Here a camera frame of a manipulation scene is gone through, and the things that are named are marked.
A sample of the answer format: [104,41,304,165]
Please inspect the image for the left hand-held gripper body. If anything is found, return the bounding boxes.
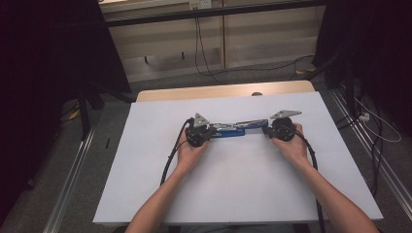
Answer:
[185,113,212,149]

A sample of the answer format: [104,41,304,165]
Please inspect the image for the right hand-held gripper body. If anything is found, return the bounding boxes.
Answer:
[270,110,302,142]

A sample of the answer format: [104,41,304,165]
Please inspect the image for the blue-handled locking pliers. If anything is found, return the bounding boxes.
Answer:
[208,118,270,139]

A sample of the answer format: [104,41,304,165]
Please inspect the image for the person's left hand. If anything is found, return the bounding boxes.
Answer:
[176,129,210,174]

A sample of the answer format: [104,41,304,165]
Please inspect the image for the person's right hand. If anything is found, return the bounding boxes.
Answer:
[271,123,309,168]

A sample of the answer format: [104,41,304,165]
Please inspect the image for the white table cover sheet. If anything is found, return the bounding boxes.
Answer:
[92,91,384,225]

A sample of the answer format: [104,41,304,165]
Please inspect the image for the black metal stand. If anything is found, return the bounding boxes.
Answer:
[77,82,137,142]
[304,51,358,111]

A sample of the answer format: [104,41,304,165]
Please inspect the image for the person's grey clothing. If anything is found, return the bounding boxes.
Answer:
[179,223,294,233]

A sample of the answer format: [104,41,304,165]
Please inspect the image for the black horizontal bar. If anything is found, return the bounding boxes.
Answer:
[102,0,326,28]

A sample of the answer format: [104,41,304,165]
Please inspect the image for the black curtain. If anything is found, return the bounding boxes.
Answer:
[0,0,132,224]
[312,0,412,137]

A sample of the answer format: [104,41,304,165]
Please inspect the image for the right hand-held gripper cable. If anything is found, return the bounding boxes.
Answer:
[293,129,326,233]

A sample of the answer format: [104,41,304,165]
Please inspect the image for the hand-held gripper cable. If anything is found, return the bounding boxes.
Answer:
[159,117,194,187]
[293,129,326,233]

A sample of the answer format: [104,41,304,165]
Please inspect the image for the left hand-held gripper cable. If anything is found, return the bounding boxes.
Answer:
[159,117,194,187]

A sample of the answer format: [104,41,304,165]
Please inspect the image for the black socket cable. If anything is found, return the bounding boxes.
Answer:
[195,9,224,84]
[193,9,317,79]

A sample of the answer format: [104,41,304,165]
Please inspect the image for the black floor cable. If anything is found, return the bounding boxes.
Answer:
[334,96,385,198]

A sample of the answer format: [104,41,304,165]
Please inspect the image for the white floor cable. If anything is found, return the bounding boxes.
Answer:
[353,96,403,144]

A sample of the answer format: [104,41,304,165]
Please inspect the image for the aluminium floor rail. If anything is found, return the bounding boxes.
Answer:
[43,127,96,233]
[329,89,412,222]

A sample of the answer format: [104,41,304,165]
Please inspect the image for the white wall socket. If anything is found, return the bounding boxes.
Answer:
[189,0,212,10]

